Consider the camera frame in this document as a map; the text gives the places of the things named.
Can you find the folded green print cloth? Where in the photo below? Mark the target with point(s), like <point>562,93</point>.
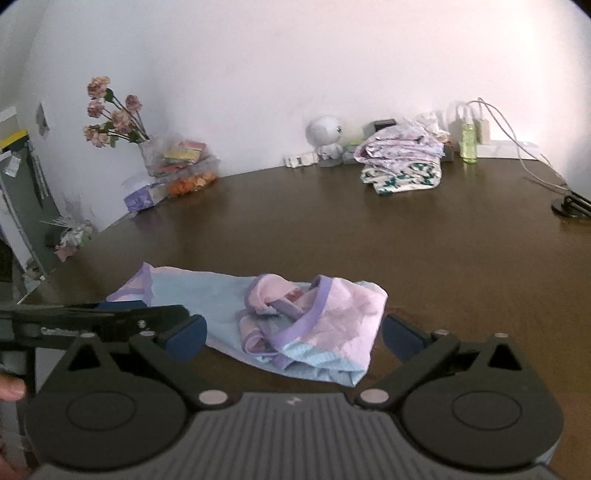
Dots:
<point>406,177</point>

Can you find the small white feathery plant decoration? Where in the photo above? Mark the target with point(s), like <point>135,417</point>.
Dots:
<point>71,235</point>

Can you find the white textured vase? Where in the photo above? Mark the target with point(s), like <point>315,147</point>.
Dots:
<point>147,159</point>

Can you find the dark grey cabinet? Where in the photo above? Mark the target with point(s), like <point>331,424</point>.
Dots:
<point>27,212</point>

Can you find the white charger plug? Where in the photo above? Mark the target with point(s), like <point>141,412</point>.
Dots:
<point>484,131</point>

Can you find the wall socket plate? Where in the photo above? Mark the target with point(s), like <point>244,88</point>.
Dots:
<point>41,119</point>

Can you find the person's left hand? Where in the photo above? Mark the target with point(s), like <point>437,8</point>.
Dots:
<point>10,387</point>

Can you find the white power strip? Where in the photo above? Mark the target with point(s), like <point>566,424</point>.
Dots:
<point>505,150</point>

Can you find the pink blue purple-trimmed garment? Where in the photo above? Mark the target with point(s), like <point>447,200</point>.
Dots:
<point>332,318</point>

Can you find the small grey block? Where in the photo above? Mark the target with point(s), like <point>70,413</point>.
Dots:
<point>352,154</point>

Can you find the pink artificial flowers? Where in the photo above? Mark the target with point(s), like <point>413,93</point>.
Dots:
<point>115,117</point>

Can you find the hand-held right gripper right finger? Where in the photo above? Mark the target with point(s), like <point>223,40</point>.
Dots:
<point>401,339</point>

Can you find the yellow and white box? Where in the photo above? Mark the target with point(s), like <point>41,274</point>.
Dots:
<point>11,131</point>

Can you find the green spray bottle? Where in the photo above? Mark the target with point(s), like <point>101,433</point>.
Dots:
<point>468,143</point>

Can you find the small dark box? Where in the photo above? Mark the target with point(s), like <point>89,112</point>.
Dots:
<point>385,125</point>

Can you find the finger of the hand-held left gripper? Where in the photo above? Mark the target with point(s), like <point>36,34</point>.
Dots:
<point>120,305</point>
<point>138,318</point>

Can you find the black phone stand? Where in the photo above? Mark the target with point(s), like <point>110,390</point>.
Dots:
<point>570,206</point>

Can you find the white crumpled cloth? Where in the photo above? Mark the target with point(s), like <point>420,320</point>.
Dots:
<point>431,123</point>

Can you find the purple tissue box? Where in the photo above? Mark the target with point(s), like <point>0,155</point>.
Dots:
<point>143,198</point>

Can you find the clear bag of snacks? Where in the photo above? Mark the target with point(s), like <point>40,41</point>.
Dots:
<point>189,166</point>

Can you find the folded purple floral cloth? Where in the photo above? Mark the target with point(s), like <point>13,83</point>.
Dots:
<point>401,145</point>

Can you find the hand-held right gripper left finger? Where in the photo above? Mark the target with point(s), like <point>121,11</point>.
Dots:
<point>187,339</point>

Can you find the white round robot toy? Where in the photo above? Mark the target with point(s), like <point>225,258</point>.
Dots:
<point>323,131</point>

